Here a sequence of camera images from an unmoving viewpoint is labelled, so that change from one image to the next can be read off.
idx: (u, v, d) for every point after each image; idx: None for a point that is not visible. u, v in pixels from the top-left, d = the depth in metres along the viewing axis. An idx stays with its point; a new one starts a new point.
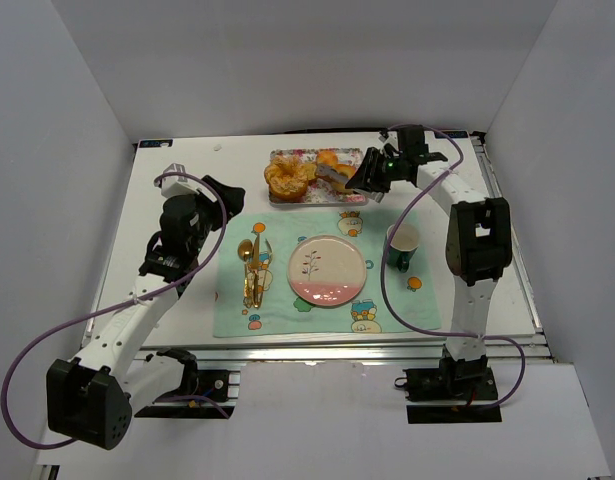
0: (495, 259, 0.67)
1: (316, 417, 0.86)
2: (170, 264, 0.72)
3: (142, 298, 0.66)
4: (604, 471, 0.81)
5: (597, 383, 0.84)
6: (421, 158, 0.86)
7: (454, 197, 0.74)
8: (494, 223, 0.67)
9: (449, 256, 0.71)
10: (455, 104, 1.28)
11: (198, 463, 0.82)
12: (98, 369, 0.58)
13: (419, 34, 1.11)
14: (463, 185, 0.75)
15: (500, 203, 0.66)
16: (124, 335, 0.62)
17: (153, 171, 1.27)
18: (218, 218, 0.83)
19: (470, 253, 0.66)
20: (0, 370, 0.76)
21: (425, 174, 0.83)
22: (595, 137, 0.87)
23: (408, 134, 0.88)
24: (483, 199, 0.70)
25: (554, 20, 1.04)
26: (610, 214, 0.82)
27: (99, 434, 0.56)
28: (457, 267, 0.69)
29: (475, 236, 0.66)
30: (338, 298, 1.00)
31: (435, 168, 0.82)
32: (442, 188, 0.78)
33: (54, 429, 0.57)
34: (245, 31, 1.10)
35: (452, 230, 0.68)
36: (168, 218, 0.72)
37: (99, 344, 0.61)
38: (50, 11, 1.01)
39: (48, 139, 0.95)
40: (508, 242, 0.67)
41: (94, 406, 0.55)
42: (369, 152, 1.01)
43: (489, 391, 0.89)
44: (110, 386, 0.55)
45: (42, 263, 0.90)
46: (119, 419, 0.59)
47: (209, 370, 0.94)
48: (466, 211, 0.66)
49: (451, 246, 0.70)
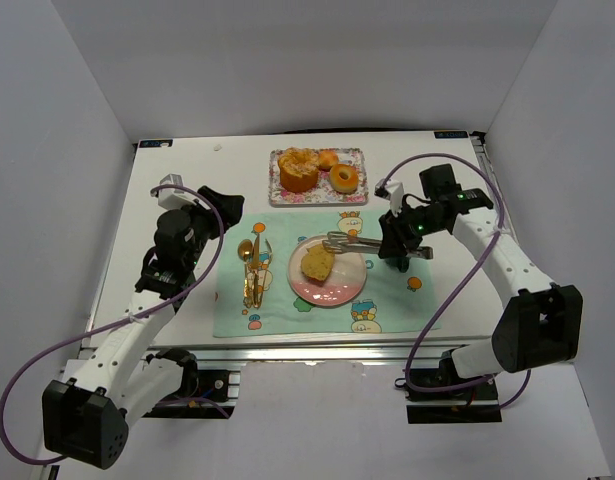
0: (557, 354, 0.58)
1: (317, 416, 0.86)
2: (166, 280, 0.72)
3: (137, 316, 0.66)
4: (604, 471, 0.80)
5: (597, 382, 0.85)
6: (459, 199, 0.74)
7: (512, 275, 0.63)
8: (562, 319, 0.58)
9: (497, 348, 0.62)
10: (456, 104, 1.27)
11: (198, 463, 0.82)
12: (93, 390, 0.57)
13: (420, 33, 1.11)
14: (523, 261, 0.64)
15: (570, 296, 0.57)
16: (120, 354, 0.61)
17: (152, 171, 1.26)
18: (215, 228, 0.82)
19: (527, 355, 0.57)
20: (0, 372, 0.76)
21: (468, 228, 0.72)
22: (596, 135, 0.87)
23: (435, 175, 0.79)
24: (547, 285, 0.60)
25: (554, 19, 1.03)
26: (610, 212, 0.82)
27: (95, 453, 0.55)
28: (508, 363, 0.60)
29: (536, 336, 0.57)
30: (338, 297, 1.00)
31: (483, 225, 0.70)
32: (492, 260, 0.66)
33: (51, 448, 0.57)
34: (245, 31, 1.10)
35: (507, 325, 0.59)
36: (160, 235, 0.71)
37: (95, 363, 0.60)
38: (50, 10, 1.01)
39: (48, 141, 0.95)
40: (575, 340, 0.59)
41: (89, 425, 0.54)
42: (385, 223, 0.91)
43: (490, 391, 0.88)
44: (106, 407, 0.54)
45: (42, 263, 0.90)
46: (116, 438, 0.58)
47: (209, 371, 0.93)
48: (528, 308, 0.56)
49: (500, 338, 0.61)
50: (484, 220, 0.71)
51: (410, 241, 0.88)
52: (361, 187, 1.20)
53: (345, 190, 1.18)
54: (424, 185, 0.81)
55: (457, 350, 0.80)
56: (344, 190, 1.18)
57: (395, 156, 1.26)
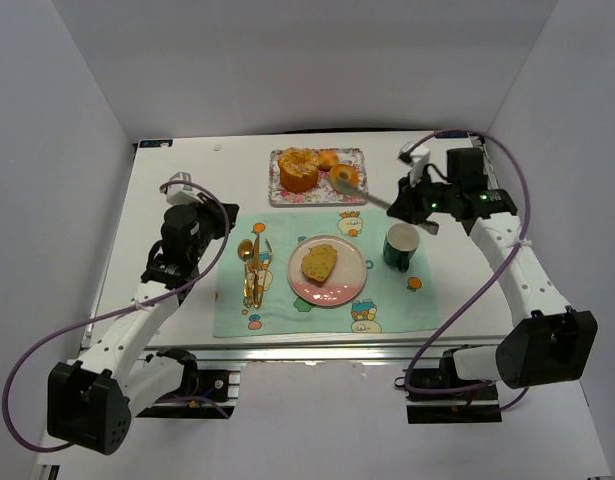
0: (560, 376, 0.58)
1: (316, 416, 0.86)
2: (171, 273, 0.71)
3: (143, 304, 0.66)
4: (604, 472, 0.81)
5: (598, 383, 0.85)
6: (481, 200, 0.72)
7: (525, 294, 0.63)
8: (572, 343, 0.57)
9: (501, 359, 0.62)
10: (456, 104, 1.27)
11: (198, 464, 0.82)
12: (100, 372, 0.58)
13: (420, 33, 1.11)
14: (540, 279, 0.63)
15: (586, 325, 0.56)
16: (126, 339, 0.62)
17: (153, 171, 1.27)
18: (220, 227, 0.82)
19: (530, 375, 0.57)
20: (1, 372, 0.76)
21: (486, 232, 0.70)
22: (596, 135, 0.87)
23: (463, 161, 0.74)
24: (562, 308, 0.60)
25: (554, 19, 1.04)
26: (611, 212, 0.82)
27: (98, 440, 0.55)
28: (509, 376, 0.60)
29: (542, 358, 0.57)
30: (338, 298, 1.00)
31: (502, 230, 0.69)
32: (509, 275, 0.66)
33: (53, 434, 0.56)
34: (245, 31, 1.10)
35: (515, 342, 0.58)
36: (167, 228, 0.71)
37: (101, 347, 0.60)
38: (50, 11, 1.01)
39: (48, 141, 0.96)
40: (581, 364, 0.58)
41: (93, 410, 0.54)
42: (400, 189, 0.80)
43: (490, 391, 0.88)
44: (111, 390, 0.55)
45: (42, 263, 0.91)
46: (119, 424, 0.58)
47: (209, 370, 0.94)
48: (540, 335, 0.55)
49: (506, 353, 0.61)
50: (505, 227, 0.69)
51: (419, 216, 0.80)
52: (361, 187, 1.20)
53: None
54: (451, 162, 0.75)
55: (459, 350, 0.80)
56: None
57: (395, 156, 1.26)
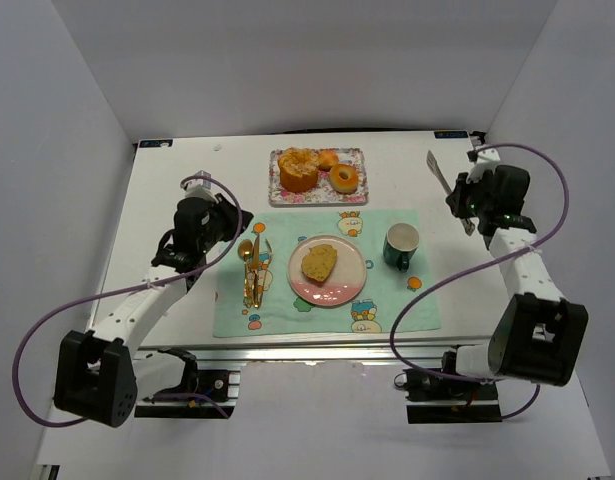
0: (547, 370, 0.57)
1: (317, 415, 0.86)
2: (180, 258, 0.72)
3: (155, 284, 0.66)
4: (604, 471, 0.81)
5: (597, 382, 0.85)
6: (505, 220, 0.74)
7: (522, 282, 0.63)
8: (562, 330, 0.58)
9: (493, 348, 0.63)
10: (456, 105, 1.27)
11: (198, 463, 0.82)
12: (112, 340, 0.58)
13: (420, 33, 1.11)
14: (540, 273, 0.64)
15: (576, 313, 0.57)
16: (137, 313, 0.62)
17: (153, 171, 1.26)
18: (230, 229, 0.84)
19: (515, 356, 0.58)
20: (0, 372, 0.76)
21: (501, 240, 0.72)
22: (596, 135, 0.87)
23: (504, 186, 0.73)
24: (556, 299, 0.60)
25: (554, 20, 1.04)
26: (611, 211, 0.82)
27: (105, 409, 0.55)
28: (497, 363, 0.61)
29: (528, 340, 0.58)
30: (338, 298, 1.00)
31: (517, 239, 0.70)
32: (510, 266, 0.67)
33: (61, 405, 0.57)
34: (245, 31, 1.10)
35: (505, 322, 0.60)
36: (182, 216, 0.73)
37: (113, 318, 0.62)
38: (50, 11, 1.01)
39: (48, 140, 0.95)
40: (569, 361, 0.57)
41: (103, 377, 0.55)
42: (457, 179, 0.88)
43: (489, 391, 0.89)
44: (122, 357, 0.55)
45: (42, 262, 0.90)
46: (126, 397, 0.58)
47: (209, 370, 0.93)
48: (529, 310, 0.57)
49: (498, 339, 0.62)
50: (519, 238, 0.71)
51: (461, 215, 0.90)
52: (361, 187, 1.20)
53: (345, 190, 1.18)
54: (496, 179, 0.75)
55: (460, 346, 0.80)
56: (344, 190, 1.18)
57: (395, 156, 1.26)
